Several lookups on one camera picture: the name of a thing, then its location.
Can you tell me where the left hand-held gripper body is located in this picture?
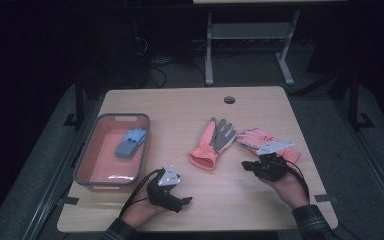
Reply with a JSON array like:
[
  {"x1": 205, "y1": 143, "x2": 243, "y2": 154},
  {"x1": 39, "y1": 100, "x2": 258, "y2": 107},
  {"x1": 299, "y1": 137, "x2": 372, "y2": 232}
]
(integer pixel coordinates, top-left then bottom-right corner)
[{"x1": 145, "y1": 164, "x2": 183, "y2": 214}]

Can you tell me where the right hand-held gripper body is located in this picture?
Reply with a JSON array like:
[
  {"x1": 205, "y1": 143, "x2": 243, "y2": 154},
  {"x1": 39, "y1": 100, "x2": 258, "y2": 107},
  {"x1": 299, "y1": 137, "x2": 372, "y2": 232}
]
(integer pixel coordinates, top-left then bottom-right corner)
[{"x1": 249, "y1": 140, "x2": 296, "y2": 183}]

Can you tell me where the pink glove with red print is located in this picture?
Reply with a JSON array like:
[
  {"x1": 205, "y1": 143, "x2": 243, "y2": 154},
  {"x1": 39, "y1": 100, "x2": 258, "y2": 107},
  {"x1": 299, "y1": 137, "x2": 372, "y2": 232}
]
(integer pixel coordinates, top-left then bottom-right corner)
[{"x1": 235, "y1": 127, "x2": 301, "y2": 165}]

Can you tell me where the pink glove with grey palm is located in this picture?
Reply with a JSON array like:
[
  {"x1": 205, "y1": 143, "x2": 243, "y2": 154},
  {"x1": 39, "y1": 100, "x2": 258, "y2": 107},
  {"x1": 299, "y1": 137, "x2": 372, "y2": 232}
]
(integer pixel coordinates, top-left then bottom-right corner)
[{"x1": 188, "y1": 116, "x2": 238, "y2": 171}]

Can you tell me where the pink plastic basket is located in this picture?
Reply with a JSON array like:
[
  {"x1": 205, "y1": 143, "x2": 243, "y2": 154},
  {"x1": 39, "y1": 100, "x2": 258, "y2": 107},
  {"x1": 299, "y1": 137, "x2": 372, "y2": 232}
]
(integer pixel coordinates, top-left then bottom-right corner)
[{"x1": 73, "y1": 112, "x2": 152, "y2": 193}]

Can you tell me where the person's left hand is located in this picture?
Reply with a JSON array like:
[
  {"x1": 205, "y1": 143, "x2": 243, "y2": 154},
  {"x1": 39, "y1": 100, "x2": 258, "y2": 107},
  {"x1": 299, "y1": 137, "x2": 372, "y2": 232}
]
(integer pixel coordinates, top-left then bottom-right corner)
[{"x1": 119, "y1": 186, "x2": 168, "y2": 230}]

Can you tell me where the person's right hand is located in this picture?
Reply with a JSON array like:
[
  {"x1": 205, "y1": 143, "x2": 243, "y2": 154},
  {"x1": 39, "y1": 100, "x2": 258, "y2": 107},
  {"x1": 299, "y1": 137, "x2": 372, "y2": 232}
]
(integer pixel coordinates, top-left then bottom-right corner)
[{"x1": 259, "y1": 166, "x2": 310, "y2": 210}]

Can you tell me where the black tape strip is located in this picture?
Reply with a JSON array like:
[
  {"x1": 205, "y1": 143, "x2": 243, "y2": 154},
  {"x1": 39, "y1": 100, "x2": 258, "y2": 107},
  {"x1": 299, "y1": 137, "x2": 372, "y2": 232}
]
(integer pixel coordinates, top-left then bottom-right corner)
[
  {"x1": 314, "y1": 193, "x2": 339, "y2": 205},
  {"x1": 57, "y1": 196, "x2": 80, "y2": 206}
]

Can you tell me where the black metal stand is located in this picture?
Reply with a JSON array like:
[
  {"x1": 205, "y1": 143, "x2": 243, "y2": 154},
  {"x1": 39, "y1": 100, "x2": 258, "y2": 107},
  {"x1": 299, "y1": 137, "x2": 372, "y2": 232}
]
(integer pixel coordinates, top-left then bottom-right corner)
[
  {"x1": 63, "y1": 71, "x2": 86, "y2": 129},
  {"x1": 347, "y1": 70, "x2": 376, "y2": 132}
]

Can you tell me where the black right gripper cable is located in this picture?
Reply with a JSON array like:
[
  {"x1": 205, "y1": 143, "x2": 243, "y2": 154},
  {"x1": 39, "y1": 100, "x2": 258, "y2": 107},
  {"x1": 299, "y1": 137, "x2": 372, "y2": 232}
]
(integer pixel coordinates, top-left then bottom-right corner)
[{"x1": 279, "y1": 155, "x2": 311, "y2": 202}]

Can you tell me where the bundle of floor cables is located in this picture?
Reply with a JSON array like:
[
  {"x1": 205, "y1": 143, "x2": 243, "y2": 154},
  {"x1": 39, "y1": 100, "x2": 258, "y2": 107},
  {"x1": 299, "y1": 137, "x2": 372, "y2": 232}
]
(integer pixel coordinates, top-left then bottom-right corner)
[{"x1": 132, "y1": 33, "x2": 208, "y2": 88}]

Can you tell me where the white metal table frame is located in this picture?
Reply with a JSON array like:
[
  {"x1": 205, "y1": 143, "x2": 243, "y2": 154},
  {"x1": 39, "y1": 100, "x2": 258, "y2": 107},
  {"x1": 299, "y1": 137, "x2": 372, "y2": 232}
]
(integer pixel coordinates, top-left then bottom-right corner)
[{"x1": 204, "y1": 9, "x2": 301, "y2": 87}]

